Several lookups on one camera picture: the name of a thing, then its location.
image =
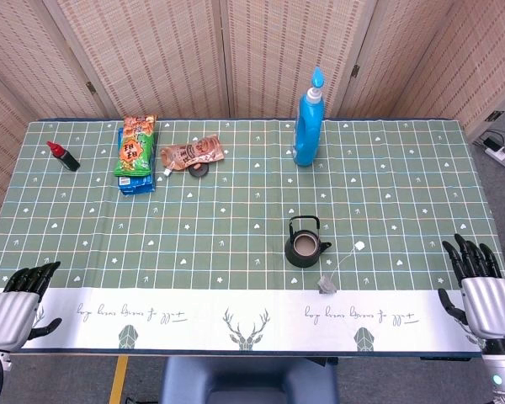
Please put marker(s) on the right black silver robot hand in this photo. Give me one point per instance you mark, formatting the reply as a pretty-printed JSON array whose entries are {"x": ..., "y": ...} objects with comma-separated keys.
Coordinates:
[{"x": 490, "y": 307}]

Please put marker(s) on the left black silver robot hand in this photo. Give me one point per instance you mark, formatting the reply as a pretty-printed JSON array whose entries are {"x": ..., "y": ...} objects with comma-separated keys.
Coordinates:
[{"x": 10, "y": 313}]

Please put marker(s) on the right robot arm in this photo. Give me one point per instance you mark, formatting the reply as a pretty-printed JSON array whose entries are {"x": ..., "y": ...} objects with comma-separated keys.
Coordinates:
[{"x": 503, "y": 374}]

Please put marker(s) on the green orange snack bag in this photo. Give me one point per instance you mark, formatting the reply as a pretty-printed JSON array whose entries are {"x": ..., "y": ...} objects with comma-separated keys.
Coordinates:
[{"x": 134, "y": 151}]

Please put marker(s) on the black round lid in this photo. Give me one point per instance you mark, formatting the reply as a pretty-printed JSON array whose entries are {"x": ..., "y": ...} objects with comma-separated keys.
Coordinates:
[{"x": 198, "y": 170}]

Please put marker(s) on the black bottle red cap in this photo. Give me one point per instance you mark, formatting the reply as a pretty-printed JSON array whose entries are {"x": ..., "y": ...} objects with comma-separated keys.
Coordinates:
[{"x": 67, "y": 159}]

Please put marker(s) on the brown spouted drink pouch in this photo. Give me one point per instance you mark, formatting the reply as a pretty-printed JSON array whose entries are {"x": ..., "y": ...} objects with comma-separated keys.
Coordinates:
[{"x": 193, "y": 152}]

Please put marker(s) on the green grid deer tablecloth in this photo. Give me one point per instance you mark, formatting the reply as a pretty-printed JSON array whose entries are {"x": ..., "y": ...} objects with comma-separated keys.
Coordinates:
[{"x": 235, "y": 219}]

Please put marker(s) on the blue detergent bottle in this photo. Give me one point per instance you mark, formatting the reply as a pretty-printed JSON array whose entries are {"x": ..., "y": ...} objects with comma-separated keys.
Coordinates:
[{"x": 307, "y": 130}]

